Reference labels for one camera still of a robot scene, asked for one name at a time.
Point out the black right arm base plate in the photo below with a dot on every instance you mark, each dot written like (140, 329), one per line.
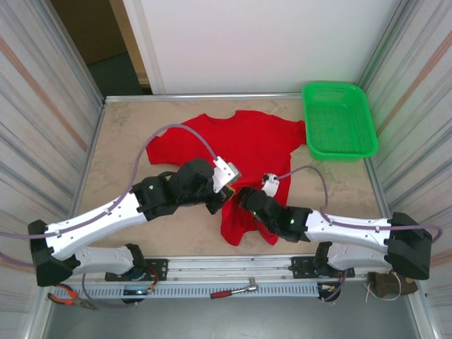
(300, 266)

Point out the aluminium mounting rail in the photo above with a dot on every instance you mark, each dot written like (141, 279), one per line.
(229, 268)

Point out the green plastic basket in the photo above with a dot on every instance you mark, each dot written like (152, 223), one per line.
(335, 120)

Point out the brown wooden door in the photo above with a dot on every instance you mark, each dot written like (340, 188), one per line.
(88, 28)

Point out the aluminium table border frame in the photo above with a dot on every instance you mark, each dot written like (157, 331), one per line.
(212, 96)

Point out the red printed t-shirt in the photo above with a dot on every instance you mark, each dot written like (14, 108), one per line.
(247, 144)

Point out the white door frame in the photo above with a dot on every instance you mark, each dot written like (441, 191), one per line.
(148, 53)

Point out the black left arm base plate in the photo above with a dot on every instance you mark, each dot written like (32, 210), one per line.
(159, 268)

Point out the brown cloth pouch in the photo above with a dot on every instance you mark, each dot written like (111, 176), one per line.
(388, 286)

